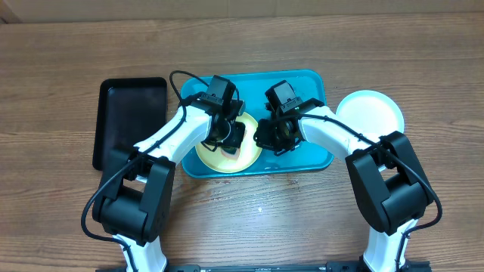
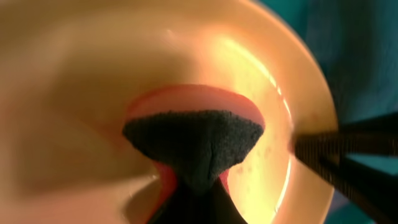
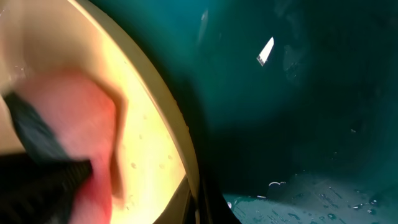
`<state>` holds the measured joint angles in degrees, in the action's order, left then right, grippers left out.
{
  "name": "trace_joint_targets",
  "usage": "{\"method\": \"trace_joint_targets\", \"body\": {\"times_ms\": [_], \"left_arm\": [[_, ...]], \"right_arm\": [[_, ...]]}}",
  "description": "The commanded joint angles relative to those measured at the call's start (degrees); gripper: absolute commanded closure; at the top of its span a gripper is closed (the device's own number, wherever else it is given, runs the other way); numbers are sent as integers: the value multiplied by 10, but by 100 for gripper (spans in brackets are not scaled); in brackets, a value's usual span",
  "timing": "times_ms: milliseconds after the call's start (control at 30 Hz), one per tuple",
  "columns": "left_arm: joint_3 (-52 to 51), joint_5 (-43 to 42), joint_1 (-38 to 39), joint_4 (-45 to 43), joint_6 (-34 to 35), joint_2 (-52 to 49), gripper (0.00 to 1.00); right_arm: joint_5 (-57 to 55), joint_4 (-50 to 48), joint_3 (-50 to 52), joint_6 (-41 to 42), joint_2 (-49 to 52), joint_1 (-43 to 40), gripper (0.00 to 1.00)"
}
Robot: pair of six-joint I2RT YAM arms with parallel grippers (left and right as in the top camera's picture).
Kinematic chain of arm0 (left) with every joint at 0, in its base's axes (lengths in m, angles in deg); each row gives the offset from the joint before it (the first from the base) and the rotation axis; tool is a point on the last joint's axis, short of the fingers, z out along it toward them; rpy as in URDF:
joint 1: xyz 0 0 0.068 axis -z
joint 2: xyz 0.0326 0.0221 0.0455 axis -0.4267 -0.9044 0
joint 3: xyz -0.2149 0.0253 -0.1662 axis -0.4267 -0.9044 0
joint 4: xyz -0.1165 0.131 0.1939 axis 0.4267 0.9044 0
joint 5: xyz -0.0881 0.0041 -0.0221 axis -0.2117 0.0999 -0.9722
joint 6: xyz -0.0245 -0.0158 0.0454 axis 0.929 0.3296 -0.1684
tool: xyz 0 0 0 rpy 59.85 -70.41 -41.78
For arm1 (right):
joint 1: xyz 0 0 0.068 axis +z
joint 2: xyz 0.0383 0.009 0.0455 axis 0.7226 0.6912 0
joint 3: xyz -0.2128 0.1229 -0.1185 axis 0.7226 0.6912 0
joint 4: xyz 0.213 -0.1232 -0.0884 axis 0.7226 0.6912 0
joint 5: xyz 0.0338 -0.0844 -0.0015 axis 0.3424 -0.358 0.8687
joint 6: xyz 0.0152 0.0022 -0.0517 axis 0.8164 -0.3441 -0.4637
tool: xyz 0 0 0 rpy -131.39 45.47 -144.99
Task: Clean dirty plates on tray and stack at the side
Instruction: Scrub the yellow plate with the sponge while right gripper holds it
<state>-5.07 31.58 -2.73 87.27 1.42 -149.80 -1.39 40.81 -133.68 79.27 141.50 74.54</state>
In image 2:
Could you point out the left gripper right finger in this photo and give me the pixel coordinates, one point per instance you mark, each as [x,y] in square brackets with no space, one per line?
[217,207]

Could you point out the yellow-green plate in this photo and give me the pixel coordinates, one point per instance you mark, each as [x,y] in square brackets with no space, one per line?
[72,70]

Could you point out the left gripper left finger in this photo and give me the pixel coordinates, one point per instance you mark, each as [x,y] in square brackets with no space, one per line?
[179,208]

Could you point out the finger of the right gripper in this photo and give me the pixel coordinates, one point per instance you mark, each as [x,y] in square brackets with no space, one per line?
[373,191]
[377,135]

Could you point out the green and pink sponge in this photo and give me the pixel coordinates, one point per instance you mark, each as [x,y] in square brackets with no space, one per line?
[194,134]

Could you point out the teal plastic tray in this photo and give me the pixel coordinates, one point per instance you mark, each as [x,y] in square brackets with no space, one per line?
[355,43]

